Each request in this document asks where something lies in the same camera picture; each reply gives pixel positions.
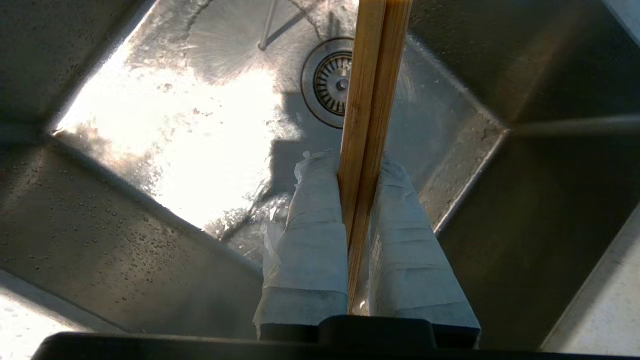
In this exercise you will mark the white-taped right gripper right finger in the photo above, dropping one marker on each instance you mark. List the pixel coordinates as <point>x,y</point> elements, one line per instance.
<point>410,270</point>

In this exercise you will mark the stainless steel sink basin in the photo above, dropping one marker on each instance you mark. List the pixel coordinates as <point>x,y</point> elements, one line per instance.
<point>150,225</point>

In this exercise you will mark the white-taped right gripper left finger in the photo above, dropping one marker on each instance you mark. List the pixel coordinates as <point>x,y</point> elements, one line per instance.
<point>310,250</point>

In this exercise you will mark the round metal drain strainer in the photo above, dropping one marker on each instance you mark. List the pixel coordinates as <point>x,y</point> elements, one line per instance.
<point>325,82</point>

